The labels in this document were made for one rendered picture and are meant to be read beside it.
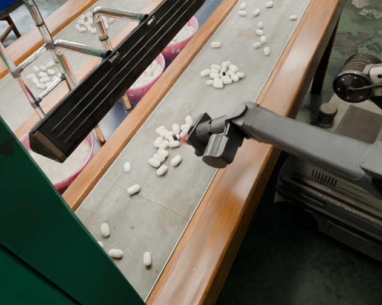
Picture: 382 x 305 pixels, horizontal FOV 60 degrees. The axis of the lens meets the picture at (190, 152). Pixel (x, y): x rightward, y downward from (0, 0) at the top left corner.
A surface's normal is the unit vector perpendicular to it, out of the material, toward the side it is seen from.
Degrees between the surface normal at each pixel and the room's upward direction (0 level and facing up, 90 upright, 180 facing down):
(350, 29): 0
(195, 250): 0
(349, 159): 46
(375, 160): 40
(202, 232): 0
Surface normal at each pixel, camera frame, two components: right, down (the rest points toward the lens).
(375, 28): -0.11, -0.62
